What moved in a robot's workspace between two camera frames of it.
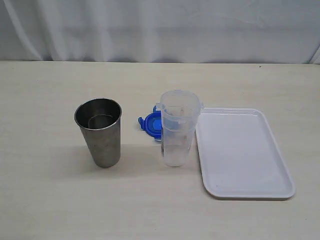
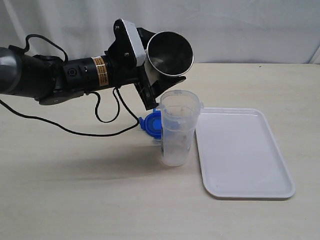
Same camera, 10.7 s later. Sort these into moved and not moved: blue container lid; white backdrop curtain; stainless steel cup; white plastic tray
Moved: stainless steel cup
Not moved: white backdrop curtain; blue container lid; white plastic tray
